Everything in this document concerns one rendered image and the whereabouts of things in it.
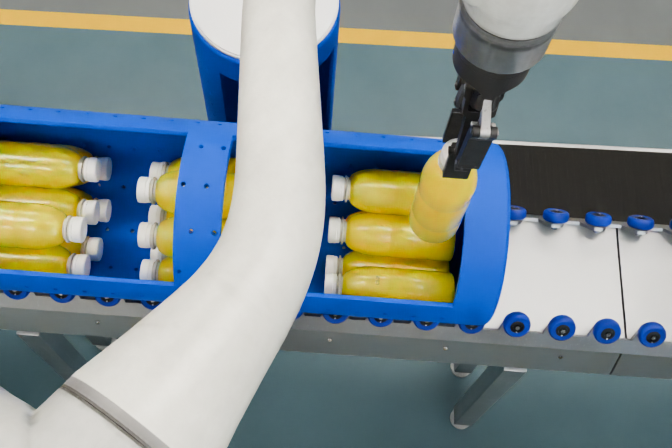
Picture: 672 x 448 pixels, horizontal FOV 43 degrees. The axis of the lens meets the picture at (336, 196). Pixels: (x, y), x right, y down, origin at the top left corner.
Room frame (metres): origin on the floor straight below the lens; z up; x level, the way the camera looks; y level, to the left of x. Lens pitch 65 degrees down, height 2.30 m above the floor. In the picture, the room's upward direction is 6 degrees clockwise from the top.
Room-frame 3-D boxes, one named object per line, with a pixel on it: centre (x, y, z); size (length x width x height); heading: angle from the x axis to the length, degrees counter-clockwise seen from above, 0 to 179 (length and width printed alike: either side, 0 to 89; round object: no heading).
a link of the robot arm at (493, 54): (0.48, -0.13, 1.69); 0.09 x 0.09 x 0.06
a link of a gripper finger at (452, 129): (0.50, -0.13, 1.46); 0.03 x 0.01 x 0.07; 92
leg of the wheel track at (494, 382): (0.47, -0.40, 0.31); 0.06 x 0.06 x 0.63; 2
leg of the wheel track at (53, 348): (0.44, 0.59, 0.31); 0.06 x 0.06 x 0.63; 2
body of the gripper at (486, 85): (0.48, -0.13, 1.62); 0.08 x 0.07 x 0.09; 2
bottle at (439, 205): (0.48, -0.14, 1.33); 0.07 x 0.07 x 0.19
